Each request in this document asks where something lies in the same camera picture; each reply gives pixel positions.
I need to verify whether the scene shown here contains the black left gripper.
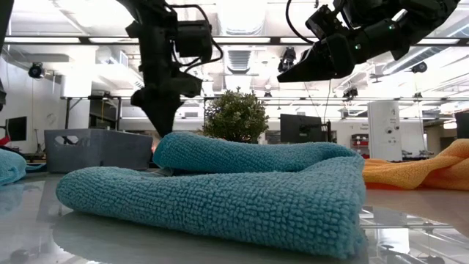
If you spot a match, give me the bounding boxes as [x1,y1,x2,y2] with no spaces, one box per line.
[126,20,202,139]

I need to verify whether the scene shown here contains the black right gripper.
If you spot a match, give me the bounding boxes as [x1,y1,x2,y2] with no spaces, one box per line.
[277,33,359,84]

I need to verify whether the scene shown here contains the blue microfiber towel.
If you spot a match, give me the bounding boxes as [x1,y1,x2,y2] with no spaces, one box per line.
[0,148,48,186]
[55,131,367,260]

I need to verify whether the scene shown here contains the orange microfiber towel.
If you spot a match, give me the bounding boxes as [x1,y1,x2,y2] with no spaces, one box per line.
[362,138,469,191]

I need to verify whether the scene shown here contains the grey plastic bin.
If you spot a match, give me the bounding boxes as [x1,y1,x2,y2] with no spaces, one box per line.
[43,128,154,174]

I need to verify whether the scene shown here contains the black computer monitor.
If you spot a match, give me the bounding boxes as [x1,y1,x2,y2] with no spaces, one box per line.
[280,113,333,144]

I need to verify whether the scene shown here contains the small potted green plant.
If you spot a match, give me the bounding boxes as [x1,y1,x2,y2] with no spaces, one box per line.
[202,87,270,144]

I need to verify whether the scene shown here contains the red shelf bins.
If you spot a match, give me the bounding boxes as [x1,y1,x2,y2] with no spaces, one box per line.
[350,133,369,158]

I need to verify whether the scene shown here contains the white pillar cabinet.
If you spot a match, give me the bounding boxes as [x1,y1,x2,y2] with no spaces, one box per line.
[367,100,403,161]

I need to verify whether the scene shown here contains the dark monitor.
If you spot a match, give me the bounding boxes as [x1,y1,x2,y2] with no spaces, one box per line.
[455,111,469,139]

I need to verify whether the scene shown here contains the black overhead camera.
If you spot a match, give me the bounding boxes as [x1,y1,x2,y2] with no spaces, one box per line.
[278,47,297,73]

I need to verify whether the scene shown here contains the black aluminium rig frame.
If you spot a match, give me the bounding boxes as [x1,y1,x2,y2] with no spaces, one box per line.
[0,35,469,47]

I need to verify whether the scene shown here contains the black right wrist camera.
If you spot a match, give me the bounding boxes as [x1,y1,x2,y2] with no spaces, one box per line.
[305,3,345,42]

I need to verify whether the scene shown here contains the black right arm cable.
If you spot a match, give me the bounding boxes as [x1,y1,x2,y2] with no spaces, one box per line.
[284,0,316,45]

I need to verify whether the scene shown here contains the black wall monitor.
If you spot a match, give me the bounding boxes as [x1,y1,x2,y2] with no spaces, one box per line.
[5,116,29,142]

